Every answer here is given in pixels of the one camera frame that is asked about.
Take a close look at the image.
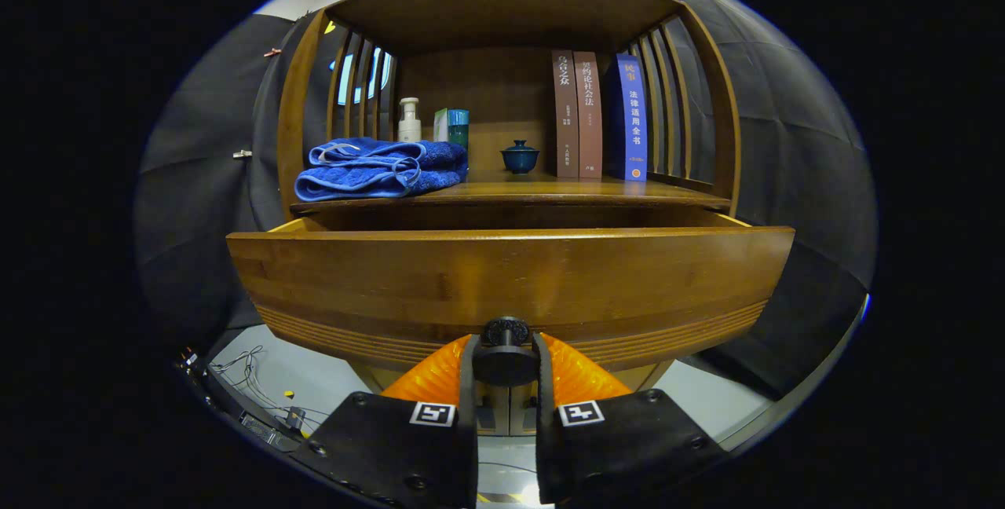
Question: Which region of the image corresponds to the dark blue lidded teacup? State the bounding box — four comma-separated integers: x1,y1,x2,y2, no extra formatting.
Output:
500,140,541,175

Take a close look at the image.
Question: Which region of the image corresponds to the dark brown book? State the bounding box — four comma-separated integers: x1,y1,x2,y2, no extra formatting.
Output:
551,49,580,179

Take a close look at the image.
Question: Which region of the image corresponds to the wooden cabinet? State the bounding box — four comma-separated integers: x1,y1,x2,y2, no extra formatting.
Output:
275,0,743,438

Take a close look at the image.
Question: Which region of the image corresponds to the thin grey cable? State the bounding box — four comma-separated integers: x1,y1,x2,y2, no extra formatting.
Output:
210,346,331,431

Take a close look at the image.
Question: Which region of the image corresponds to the reddish brown book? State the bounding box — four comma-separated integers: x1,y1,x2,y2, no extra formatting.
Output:
573,51,604,180

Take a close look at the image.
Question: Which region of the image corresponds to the white pump bottle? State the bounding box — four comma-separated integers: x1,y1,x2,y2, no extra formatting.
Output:
397,97,422,143

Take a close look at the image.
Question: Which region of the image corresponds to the black backdrop cloth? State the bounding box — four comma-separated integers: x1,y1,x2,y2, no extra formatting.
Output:
133,0,878,401

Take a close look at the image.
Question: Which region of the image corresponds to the blue book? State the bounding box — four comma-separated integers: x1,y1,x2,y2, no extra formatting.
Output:
608,53,649,182

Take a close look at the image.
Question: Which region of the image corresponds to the folded blue towel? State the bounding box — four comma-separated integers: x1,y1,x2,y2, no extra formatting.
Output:
294,137,470,203

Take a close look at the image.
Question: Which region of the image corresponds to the wooden countertop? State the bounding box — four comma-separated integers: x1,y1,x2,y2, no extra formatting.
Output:
291,171,731,215

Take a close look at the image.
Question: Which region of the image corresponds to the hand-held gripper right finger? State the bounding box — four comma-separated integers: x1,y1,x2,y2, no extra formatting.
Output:
534,332,729,506

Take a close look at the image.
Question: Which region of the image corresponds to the wooden drawer with black knob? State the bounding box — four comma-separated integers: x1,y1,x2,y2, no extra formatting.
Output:
226,208,795,388

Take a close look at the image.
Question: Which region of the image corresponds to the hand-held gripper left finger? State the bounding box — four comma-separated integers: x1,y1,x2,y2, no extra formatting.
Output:
301,334,480,509

